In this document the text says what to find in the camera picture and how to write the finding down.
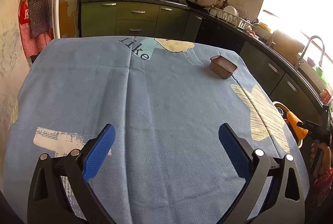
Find blue patterned tablecloth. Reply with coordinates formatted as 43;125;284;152
4;36;309;223

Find yellow-rimmed trash bin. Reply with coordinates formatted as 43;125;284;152
273;101;308;148

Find brown plastic tray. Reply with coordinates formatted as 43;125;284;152
209;55;238;79

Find white dish rack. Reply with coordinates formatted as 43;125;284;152
207;7;253;31

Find chrome kitchen faucet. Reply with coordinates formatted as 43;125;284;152
293;35;326;70

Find green kitchen cabinets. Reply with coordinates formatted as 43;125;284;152
79;0;324;124

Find orange foam net sleeve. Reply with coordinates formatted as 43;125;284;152
287;111;308;140

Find person's right hand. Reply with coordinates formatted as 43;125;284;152
310;143;331;178

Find wooden cutting board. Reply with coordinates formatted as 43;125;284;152
271;30;304;63

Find hanging checkered aprons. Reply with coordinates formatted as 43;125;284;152
18;0;53;58

